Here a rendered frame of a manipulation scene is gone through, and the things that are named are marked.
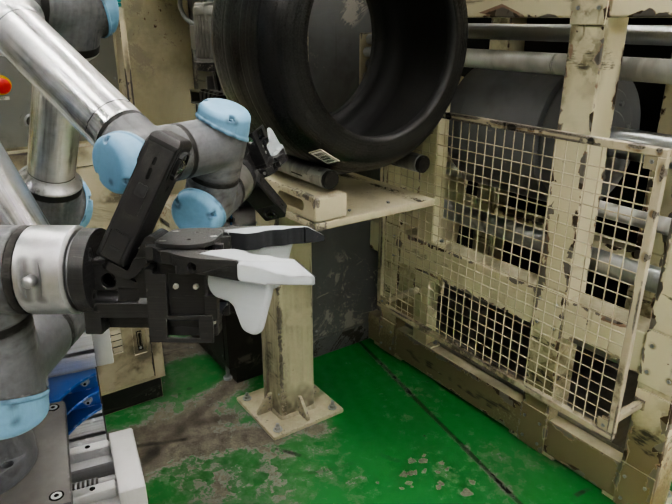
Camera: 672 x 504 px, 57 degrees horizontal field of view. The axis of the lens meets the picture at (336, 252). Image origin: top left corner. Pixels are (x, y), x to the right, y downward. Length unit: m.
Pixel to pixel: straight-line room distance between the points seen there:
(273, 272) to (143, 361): 1.76
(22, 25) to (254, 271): 0.62
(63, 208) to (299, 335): 0.94
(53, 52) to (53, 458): 0.53
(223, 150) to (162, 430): 1.41
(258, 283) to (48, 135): 0.83
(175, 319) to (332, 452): 1.50
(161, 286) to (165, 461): 1.53
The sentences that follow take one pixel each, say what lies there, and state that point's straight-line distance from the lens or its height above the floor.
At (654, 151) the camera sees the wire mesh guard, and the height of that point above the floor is 0.99.
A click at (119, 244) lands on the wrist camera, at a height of 1.07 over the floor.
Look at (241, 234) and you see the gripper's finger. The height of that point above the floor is 1.06.
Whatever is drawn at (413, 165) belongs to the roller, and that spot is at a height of 0.90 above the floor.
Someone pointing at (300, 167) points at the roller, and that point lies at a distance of 1.46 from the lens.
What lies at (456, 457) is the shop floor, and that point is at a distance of 1.99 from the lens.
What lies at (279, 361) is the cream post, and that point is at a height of 0.23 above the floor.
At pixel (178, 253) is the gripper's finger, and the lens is 0.48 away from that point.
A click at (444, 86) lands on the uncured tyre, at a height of 1.09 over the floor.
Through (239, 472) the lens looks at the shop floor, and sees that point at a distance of 1.93.
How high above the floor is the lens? 1.24
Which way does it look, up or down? 21 degrees down
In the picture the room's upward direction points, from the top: straight up
